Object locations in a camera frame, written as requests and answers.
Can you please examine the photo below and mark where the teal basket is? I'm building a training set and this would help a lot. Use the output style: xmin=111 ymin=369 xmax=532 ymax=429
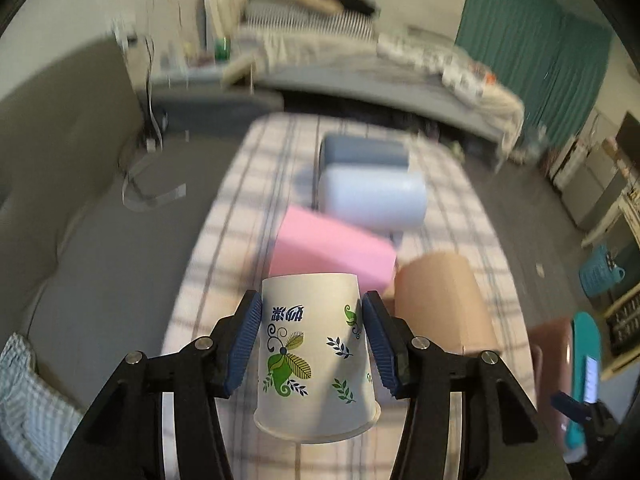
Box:
xmin=579 ymin=246 xmax=626 ymax=297

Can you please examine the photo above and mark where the grey bedside table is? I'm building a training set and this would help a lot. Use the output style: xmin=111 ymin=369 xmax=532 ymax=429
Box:
xmin=147 ymin=57 xmax=286 ymax=133

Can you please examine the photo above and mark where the grey rounded container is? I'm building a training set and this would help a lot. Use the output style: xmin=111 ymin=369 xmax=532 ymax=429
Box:
xmin=319 ymin=132 xmax=411 ymax=171

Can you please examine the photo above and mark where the teal curtain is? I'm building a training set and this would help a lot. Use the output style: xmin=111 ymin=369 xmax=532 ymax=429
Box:
xmin=454 ymin=0 xmax=614 ymax=150

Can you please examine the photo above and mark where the brown paper cup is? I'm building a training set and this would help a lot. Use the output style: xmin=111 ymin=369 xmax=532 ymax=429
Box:
xmin=393 ymin=252 xmax=502 ymax=358

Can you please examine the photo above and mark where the floral blanket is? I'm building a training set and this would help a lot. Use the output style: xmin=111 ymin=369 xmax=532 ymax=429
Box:
xmin=376 ymin=30 xmax=526 ymax=126

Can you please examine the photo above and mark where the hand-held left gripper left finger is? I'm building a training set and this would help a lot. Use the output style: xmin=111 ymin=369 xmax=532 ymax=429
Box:
xmin=51 ymin=290 xmax=264 ymax=480

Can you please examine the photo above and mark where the checked cloth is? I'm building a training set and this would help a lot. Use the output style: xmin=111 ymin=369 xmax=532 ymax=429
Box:
xmin=0 ymin=332 xmax=86 ymax=480

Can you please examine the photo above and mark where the bed with grey sheet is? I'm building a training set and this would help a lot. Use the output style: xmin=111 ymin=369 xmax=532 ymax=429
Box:
xmin=220 ymin=25 xmax=526 ymax=153

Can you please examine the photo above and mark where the striped pillow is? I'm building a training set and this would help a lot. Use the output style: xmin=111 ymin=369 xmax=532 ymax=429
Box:
xmin=241 ymin=0 xmax=377 ymax=41

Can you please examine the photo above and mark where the white rounded container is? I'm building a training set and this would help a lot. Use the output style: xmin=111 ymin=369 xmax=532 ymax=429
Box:
xmin=318 ymin=164 xmax=429 ymax=233

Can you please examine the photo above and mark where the pink paper cup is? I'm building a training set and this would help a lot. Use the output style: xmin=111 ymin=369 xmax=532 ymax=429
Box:
xmin=269 ymin=205 xmax=398 ymax=297

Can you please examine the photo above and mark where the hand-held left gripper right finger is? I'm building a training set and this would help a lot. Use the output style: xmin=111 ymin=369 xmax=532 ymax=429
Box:
xmin=361 ymin=291 xmax=571 ymax=480

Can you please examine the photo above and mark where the plaid tablecloth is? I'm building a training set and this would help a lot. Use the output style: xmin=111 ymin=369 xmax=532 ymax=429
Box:
xmin=161 ymin=112 xmax=538 ymax=480

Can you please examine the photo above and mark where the white leaf-print paper cup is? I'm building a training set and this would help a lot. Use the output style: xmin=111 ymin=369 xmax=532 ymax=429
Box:
xmin=253 ymin=273 xmax=381 ymax=443

